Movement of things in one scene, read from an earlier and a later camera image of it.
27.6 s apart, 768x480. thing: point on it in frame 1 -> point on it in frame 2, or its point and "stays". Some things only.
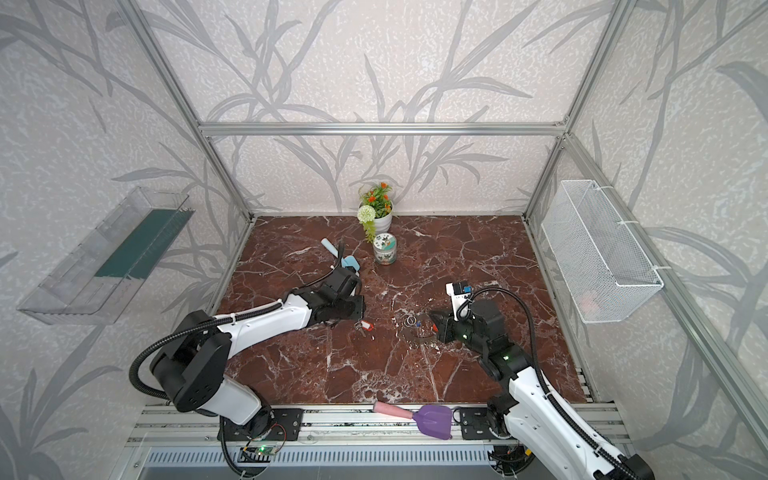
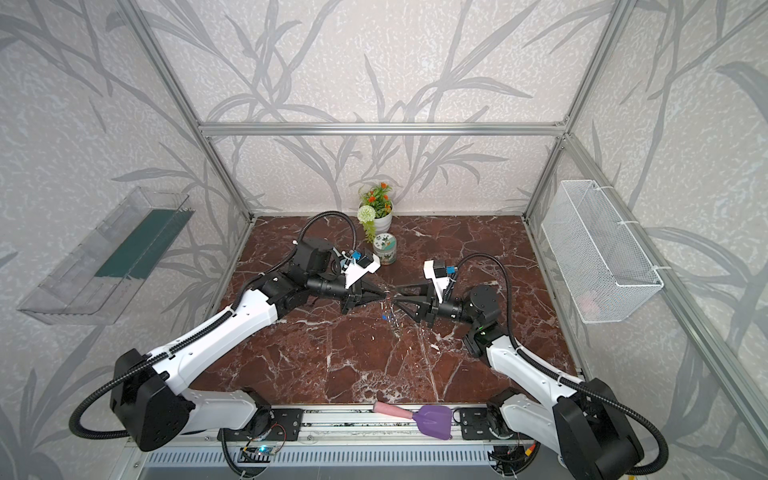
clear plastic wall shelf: (99, 282) stays
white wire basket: (602, 271) stays
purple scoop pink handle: (437, 419) stays
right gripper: (443, 327) -> (429, 306)
